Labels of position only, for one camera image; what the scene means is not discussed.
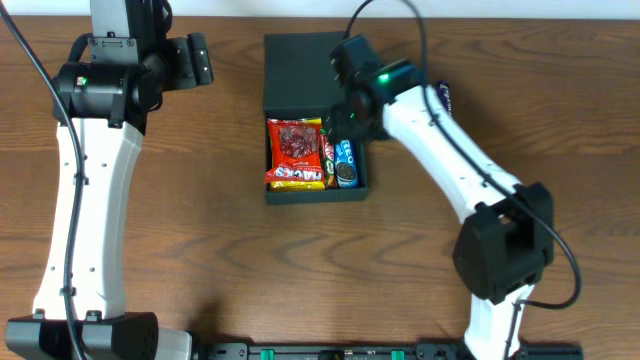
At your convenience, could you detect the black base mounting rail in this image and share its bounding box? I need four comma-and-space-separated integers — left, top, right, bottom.
192, 342, 585, 360

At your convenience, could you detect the blue Oreo cookie pack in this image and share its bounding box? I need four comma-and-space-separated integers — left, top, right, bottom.
334, 140, 359, 188

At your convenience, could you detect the green red Milo bar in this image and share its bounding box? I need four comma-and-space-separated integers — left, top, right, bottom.
320, 130, 338, 189

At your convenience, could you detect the red Hacks candy bag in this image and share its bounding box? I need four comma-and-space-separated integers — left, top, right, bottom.
263, 117, 326, 185

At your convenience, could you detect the purple Dairy Milk chocolate bar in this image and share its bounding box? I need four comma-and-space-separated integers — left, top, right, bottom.
435, 80, 452, 114

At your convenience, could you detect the black gift box with lid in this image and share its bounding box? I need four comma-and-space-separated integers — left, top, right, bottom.
263, 31, 369, 205

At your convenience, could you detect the yellow pistachio snack bag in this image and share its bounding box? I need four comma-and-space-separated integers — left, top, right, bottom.
268, 117, 327, 193

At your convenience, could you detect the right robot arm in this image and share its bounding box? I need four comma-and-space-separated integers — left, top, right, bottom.
325, 58, 554, 359

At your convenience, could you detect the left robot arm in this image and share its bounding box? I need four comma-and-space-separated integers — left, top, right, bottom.
6, 0, 214, 360

